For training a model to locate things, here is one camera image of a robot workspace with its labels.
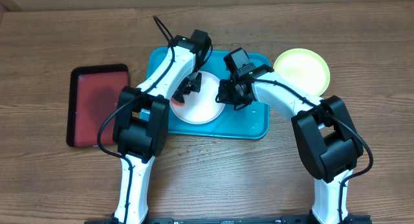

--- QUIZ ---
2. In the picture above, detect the white pink plate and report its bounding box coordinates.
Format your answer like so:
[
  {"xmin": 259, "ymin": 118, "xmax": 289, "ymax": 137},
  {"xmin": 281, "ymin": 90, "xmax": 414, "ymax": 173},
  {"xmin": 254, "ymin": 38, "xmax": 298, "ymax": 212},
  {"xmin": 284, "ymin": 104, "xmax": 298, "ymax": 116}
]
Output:
[{"xmin": 170, "ymin": 71, "xmax": 225, "ymax": 124}]

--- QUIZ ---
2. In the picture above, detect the red green sponge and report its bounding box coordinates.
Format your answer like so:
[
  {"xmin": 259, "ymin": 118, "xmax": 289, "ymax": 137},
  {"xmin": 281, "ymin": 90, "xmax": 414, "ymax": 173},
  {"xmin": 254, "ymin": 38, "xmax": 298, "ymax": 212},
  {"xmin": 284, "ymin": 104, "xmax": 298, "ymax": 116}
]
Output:
[{"xmin": 170, "ymin": 96, "xmax": 185, "ymax": 106}]

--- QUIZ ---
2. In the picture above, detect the yellow-green plate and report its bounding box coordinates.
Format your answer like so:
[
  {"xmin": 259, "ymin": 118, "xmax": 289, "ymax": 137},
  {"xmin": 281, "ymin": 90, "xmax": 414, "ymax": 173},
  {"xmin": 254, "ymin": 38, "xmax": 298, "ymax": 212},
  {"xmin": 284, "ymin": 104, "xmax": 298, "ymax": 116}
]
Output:
[{"xmin": 273, "ymin": 48, "xmax": 331, "ymax": 96}]

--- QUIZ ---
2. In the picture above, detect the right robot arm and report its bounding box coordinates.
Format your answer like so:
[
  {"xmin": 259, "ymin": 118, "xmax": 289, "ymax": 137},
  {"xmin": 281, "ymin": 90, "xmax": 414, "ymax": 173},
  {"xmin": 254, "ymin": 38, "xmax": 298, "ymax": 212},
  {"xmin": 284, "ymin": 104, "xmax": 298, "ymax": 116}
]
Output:
[{"xmin": 215, "ymin": 48, "xmax": 371, "ymax": 223}]

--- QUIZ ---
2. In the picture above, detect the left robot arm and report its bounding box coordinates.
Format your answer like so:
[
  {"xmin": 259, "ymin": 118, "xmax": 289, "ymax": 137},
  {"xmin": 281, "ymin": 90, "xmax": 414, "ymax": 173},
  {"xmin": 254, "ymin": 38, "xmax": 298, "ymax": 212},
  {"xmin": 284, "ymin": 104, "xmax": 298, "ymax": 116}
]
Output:
[{"xmin": 110, "ymin": 30, "xmax": 212, "ymax": 223}]

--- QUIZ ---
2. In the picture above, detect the teal plastic tray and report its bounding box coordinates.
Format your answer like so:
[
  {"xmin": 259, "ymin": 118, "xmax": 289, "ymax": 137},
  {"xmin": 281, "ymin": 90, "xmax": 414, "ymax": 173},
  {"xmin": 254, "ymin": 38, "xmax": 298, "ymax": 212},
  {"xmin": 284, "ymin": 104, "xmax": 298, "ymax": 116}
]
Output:
[{"xmin": 146, "ymin": 47, "xmax": 270, "ymax": 139}]

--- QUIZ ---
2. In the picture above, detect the red black small tray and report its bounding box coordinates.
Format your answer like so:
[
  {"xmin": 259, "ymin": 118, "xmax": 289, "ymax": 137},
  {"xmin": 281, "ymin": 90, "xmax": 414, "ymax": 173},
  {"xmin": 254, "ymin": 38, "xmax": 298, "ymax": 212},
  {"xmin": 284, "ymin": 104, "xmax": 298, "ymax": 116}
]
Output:
[{"xmin": 66, "ymin": 63, "xmax": 129, "ymax": 148}]

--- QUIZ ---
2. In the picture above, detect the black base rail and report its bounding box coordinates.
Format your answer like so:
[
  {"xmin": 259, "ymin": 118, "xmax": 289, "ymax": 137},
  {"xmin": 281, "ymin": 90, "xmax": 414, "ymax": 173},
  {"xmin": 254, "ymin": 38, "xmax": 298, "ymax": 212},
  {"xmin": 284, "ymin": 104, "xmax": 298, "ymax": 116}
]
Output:
[{"xmin": 84, "ymin": 214, "xmax": 373, "ymax": 224}]

